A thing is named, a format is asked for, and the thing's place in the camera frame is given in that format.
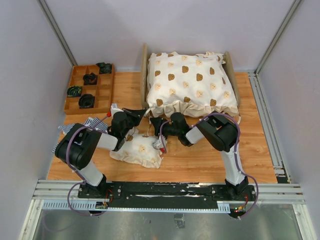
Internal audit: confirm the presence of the wooden compartment tray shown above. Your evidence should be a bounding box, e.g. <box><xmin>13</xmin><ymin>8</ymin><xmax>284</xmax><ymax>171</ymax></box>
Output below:
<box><xmin>64</xmin><ymin>63</ymin><xmax>116</xmax><ymax>115</ymax></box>

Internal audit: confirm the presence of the black rolled sock bottom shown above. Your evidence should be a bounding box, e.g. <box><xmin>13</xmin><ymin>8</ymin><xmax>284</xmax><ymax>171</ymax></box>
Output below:
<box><xmin>78</xmin><ymin>93</ymin><xmax>95</xmax><ymax>109</ymax></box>

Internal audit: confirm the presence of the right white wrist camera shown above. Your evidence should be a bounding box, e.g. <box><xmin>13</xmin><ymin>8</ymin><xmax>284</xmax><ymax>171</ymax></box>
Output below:
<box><xmin>152</xmin><ymin>135</ymin><xmax>167</xmax><ymax>154</ymax></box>

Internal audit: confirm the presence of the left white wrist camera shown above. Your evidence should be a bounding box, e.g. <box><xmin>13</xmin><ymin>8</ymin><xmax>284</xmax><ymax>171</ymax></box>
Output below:
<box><xmin>110</xmin><ymin>103</ymin><xmax>123</xmax><ymax>116</ymax></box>

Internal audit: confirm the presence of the aluminium corner post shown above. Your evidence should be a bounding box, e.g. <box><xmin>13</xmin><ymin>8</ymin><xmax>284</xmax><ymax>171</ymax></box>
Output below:
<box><xmin>254</xmin><ymin>0</ymin><xmax>304</xmax><ymax>75</ymax></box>
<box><xmin>37</xmin><ymin>0</ymin><xmax>78</xmax><ymax>66</ymax></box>

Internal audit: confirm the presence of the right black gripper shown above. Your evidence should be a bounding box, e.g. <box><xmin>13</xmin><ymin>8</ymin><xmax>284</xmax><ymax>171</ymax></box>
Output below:
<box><xmin>149</xmin><ymin>117</ymin><xmax>180</xmax><ymax>141</ymax></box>

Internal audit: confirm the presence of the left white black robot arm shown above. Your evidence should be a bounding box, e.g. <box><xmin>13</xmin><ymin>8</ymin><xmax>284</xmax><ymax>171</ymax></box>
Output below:
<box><xmin>54</xmin><ymin>108</ymin><xmax>147</xmax><ymax>199</ymax></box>

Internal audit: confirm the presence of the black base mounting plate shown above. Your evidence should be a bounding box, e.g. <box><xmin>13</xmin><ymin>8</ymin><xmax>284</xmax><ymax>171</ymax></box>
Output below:
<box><xmin>77</xmin><ymin>181</ymin><xmax>257</xmax><ymax>209</ymax></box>

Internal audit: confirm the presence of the black rolled sock middle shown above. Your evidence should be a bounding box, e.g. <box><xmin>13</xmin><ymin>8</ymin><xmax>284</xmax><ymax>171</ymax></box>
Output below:
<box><xmin>82</xmin><ymin>72</ymin><xmax>98</xmax><ymax>86</ymax></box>

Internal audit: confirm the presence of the blue striped cloth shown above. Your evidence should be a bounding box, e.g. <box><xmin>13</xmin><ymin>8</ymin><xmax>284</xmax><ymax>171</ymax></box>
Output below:
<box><xmin>58</xmin><ymin>117</ymin><xmax>108</xmax><ymax>149</ymax></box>

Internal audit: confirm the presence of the wooden pet bed frame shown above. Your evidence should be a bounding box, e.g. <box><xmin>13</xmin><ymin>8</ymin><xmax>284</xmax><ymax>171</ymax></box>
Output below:
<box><xmin>139</xmin><ymin>43</ymin><xmax>241</xmax><ymax>109</ymax></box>

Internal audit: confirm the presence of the right aluminium corner post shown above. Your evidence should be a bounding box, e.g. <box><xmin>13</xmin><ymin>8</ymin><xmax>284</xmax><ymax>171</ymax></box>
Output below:
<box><xmin>254</xmin><ymin>0</ymin><xmax>304</xmax><ymax>75</ymax></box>

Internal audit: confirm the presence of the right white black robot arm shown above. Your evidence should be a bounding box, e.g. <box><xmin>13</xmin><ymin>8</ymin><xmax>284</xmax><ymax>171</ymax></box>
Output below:
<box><xmin>150</xmin><ymin>112</ymin><xmax>249</xmax><ymax>200</ymax></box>

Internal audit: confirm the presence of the left aluminium corner post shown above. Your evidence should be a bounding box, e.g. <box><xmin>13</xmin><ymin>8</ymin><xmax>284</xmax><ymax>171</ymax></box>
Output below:
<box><xmin>37</xmin><ymin>0</ymin><xmax>78</xmax><ymax>66</ymax></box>

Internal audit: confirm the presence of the large bear print cushion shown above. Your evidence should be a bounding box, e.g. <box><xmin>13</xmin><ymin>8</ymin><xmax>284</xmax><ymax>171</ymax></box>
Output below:
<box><xmin>146</xmin><ymin>52</ymin><xmax>239</xmax><ymax>118</ymax></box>

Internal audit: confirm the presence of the aluminium rail frame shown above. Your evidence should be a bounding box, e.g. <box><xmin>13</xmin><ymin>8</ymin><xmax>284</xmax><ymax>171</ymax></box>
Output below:
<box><xmin>18</xmin><ymin>71</ymin><xmax>316</xmax><ymax>240</ymax></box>

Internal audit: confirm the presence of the black green rolled sock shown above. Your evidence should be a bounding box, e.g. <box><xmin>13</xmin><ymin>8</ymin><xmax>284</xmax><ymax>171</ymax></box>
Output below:
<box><xmin>67</xmin><ymin>85</ymin><xmax>83</xmax><ymax>98</ymax></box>

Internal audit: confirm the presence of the black rolled sock top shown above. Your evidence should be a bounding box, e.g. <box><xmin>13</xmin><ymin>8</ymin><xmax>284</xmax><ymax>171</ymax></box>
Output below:
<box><xmin>96</xmin><ymin>62</ymin><xmax>112</xmax><ymax>75</ymax></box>

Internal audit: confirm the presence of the small bear print pillow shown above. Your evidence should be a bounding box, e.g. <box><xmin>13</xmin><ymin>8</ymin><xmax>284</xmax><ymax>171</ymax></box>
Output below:
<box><xmin>109</xmin><ymin>133</ymin><xmax>163</xmax><ymax>169</ymax></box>

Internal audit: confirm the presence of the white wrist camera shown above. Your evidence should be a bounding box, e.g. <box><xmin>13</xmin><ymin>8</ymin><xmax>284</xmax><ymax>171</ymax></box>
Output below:
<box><xmin>110</xmin><ymin>103</ymin><xmax>123</xmax><ymax>116</ymax></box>
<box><xmin>152</xmin><ymin>135</ymin><xmax>167</xmax><ymax>154</ymax></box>

